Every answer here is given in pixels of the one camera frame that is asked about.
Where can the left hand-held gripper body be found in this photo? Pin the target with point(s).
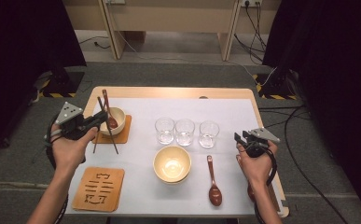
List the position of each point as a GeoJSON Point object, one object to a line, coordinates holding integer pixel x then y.
{"type": "Point", "coordinates": [72, 124]}

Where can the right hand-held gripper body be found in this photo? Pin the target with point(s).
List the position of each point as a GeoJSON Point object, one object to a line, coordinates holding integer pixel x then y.
{"type": "Point", "coordinates": [257, 144]}

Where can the brown wooden spoon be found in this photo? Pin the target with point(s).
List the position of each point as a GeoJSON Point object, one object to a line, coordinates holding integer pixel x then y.
{"type": "Point", "coordinates": [215, 194]}
{"type": "Point", "coordinates": [251, 194]}
{"type": "Point", "coordinates": [112, 123]}

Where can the cream ceramic bowl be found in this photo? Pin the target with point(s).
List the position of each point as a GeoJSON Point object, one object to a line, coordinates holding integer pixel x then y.
{"type": "Point", "coordinates": [119, 116]}
{"type": "Point", "coordinates": [172, 183]}
{"type": "Point", "coordinates": [172, 163]}

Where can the carved wooden coaster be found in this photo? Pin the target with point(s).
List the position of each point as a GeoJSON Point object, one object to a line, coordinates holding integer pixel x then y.
{"type": "Point", "coordinates": [116, 209]}
{"type": "Point", "coordinates": [123, 137]}
{"type": "Point", "coordinates": [99, 189]}

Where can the clear drinking glass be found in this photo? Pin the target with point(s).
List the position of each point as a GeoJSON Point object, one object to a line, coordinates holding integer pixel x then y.
{"type": "Point", "coordinates": [209, 134]}
{"type": "Point", "coordinates": [184, 132]}
{"type": "Point", "coordinates": [164, 130]}

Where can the person's right hand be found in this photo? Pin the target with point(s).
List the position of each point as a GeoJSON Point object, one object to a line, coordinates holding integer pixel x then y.
{"type": "Point", "coordinates": [257, 169]}

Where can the person's left hand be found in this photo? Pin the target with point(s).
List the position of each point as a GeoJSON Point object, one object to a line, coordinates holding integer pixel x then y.
{"type": "Point", "coordinates": [67, 152]}

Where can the black stand base striped tape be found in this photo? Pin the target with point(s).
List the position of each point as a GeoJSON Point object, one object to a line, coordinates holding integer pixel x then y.
{"type": "Point", "coordinates": [277, 84]}
{"type": "Point", "coordinates": [63, 84]}

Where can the white paper sheet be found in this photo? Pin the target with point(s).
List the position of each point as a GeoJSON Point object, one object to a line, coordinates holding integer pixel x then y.
{"type": "Point", "coordinates": [156, 109]}

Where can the black curtain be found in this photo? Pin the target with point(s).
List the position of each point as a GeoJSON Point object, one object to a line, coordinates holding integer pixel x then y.
{"type": "Point", "coordinates": [19, 46]}
{"type": "Point", "coordinates": [340, 77]}

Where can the light wooden desk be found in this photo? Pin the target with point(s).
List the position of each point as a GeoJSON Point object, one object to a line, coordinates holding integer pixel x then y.
{"type": "Point", "coordinates": [169, 18]}

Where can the white wall outlet with plugs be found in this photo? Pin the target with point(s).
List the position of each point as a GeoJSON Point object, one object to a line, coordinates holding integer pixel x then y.
{"type": "Point", "coordinates": [252, 2]}

